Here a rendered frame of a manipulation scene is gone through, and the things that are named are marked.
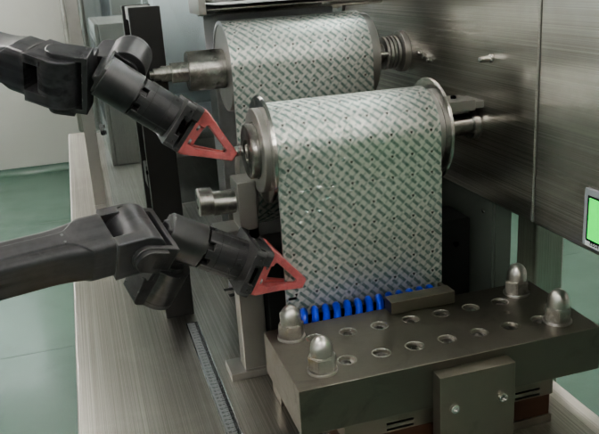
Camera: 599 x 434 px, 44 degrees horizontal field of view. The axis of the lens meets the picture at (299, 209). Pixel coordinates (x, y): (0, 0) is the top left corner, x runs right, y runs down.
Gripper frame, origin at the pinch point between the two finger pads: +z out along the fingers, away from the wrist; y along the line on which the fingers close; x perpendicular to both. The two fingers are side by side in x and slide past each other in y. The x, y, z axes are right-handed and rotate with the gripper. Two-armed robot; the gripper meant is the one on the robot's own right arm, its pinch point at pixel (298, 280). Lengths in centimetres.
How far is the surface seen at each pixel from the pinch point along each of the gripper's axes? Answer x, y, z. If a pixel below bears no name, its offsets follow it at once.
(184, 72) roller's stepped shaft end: 18.3, -29.7, -20.0
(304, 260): 3.0, 0.2, -0.6
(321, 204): 11.0, 0.3, -1.9
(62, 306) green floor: -118, -261, 14
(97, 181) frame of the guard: -19, -102, -16
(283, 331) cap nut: -4.9, 7.7, -2.5
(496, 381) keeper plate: 2.0, 22.0, 19.0
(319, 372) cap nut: -4.9, 17.8, -0.9
